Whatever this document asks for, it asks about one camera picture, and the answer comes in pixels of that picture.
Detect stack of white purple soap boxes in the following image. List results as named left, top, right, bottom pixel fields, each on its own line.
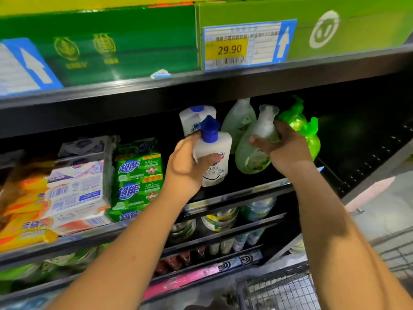
left=48, top=135, right=118, bottom=236

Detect person's left forearm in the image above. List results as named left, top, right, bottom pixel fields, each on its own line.
left=48, top=190, right=196, bottom=310

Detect stack of yellow soap boxes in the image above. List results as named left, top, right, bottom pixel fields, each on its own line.
left=0, top=158, right=60, bottom=252

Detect row of blue white tubes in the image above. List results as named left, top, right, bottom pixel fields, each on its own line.
left=0, top=290, right=65, bottom=310

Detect person's left hand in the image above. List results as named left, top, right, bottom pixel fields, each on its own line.
left=161, top=132, right=224, bottom=205

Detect pale green hand sanitizer bottle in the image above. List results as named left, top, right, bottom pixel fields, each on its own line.
left=221, top=98, right=258, bottom=155

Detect person's right hand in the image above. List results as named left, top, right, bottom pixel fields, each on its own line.
left=248, top=121, right=315, bottom=180

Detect white hand sanitizer bottle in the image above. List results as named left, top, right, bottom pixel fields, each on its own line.
left=179, top=105, right=217, bottom=136
left=194, top=116, right=233, bottom=188

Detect row of red tubes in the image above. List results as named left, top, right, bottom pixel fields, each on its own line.
left=151, top=248, right=209, bottom=276

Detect bright green hand sanitizer bottle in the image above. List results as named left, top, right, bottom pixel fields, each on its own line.
left=279, top=95, right=308, bottom=132
left=298, top=117, right=321, bottom=161

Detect wire basket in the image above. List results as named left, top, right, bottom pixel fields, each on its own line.
left=235, top=226, right=413, bottom=310

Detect stack of green soap boxes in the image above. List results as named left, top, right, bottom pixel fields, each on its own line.
left=108, top=139, right=164, bottom=222

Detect white blue price tag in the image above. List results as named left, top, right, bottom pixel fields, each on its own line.
left=0, top=37, right=64, bottom=97
left=202, top=19, right=298, bottom=71

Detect pink flat pack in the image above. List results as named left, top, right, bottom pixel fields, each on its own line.
left=142, top=264, right=222, bottom=302

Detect person's right forearm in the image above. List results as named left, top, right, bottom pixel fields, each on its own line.
left=290, top=167, right=413, bottom=310

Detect teal packets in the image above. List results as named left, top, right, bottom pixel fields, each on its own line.
left=206, top=226, right=268, bottom=256

